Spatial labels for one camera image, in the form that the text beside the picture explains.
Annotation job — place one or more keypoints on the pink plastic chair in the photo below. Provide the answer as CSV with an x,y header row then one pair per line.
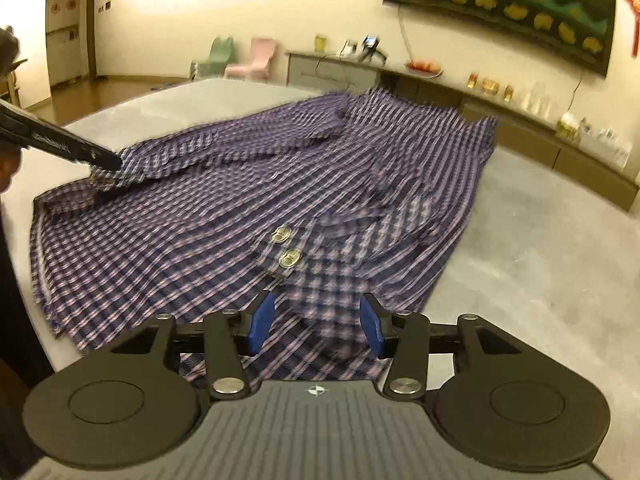
x,y
252,60

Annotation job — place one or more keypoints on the red fruit plate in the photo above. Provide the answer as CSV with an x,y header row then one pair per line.
x,y
424,66

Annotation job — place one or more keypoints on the black handheld device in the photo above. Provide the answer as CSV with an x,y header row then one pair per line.
x,y
371,46

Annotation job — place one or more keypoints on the person's dark clothing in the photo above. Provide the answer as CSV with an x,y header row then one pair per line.
x,y
15,335

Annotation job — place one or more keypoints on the gold tissue box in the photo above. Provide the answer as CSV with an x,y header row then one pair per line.
x,y
567,125

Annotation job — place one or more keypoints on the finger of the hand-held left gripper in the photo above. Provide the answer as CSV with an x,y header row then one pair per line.
x,y
102,159

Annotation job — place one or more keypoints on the gold ornament bowl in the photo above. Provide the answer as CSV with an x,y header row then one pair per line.
x,y
491,86

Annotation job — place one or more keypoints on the long grey television cabinet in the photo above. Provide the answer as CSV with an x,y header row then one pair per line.
x,y
525,120

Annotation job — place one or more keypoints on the wooden chair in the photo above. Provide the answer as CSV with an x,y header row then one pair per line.
x,y
12,91

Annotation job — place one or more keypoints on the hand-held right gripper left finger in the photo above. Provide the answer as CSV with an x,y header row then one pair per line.
x,y
262,322

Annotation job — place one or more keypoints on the blue plaid shirt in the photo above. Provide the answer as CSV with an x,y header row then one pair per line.
x,y
225,200

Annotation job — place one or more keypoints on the small gold cup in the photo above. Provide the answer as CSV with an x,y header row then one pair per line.
x,y
472,80
508,93

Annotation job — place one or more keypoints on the green plastic chair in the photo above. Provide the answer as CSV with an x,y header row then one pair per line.
x,y
215,57

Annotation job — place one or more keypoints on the person's left hand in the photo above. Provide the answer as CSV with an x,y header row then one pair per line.
x,y
9,172

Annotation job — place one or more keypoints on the cluster of clear glasses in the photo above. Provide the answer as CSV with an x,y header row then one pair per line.
x,y
539,101

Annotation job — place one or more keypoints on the door with red decals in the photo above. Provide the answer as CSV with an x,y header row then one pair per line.
x,y
64,35

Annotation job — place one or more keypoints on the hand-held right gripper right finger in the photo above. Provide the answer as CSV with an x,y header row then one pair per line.
x,y
372,327

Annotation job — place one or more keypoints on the red knot ornament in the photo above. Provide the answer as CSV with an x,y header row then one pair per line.
x,y
632,5

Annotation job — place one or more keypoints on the yellow cup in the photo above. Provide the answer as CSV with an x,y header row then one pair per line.
x,y
320,43

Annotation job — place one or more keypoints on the wall tapestry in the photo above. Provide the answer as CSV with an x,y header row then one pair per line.
x,y
500,5

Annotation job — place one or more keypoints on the white storage box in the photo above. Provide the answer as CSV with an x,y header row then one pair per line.
x,y
614,146

